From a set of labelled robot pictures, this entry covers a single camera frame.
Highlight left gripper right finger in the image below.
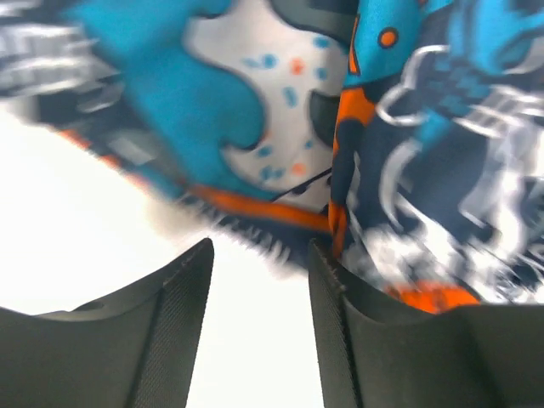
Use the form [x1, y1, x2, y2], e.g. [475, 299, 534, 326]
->
[309, 242, 543, 408]

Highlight colourful patterned shorts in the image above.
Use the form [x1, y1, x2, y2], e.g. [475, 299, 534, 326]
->
[1, 1, 543, 313]

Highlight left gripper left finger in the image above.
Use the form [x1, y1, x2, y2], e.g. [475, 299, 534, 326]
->
[1, 239, 214, 408]

